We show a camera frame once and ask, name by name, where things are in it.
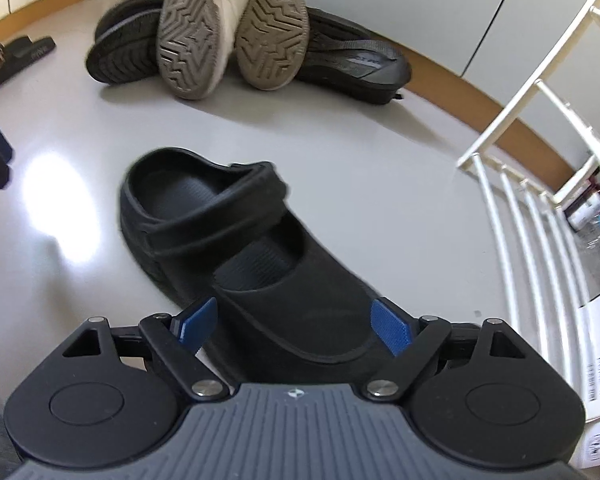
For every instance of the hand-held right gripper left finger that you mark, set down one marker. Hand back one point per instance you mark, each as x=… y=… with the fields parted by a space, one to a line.
x=200 y=325

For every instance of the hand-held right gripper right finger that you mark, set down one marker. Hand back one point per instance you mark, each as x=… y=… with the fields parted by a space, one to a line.
x=390 y=327

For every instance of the black sneaker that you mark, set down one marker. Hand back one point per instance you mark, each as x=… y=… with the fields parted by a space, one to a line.
x=360 y=75
x=115 y=62

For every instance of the white shoe rack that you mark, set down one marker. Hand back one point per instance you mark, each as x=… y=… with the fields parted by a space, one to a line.
x=467 y=162

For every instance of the white comic print sneaker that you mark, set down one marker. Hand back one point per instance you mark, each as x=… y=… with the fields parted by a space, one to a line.
x=190 y=45
x=270 y=45

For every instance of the black slide sandal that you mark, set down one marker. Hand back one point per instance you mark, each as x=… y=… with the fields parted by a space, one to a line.
x=35 y=52

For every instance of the dark bottle white label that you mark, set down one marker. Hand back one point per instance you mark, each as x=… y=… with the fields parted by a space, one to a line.
x=582 y=210

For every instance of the grey wardrobe cabinet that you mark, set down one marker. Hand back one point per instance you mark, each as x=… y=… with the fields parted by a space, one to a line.
x=430 y=0

